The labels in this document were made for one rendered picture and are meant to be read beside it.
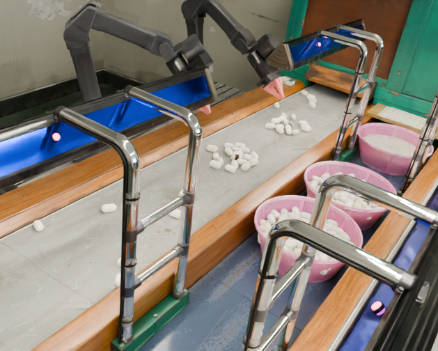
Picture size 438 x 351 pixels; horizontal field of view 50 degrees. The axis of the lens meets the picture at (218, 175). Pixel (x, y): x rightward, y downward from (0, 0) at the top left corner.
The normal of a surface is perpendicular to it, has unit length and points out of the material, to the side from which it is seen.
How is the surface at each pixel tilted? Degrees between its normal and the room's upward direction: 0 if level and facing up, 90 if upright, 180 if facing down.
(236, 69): 90
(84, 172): 0
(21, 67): 90
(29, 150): 58
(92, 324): 0
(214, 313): 0
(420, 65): 90
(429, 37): 90
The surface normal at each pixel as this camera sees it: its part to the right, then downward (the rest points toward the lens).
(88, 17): 0.22, 0.52
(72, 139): 0.75, -0.13
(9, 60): 0.85, 0.36
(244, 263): 0.13, -0.85
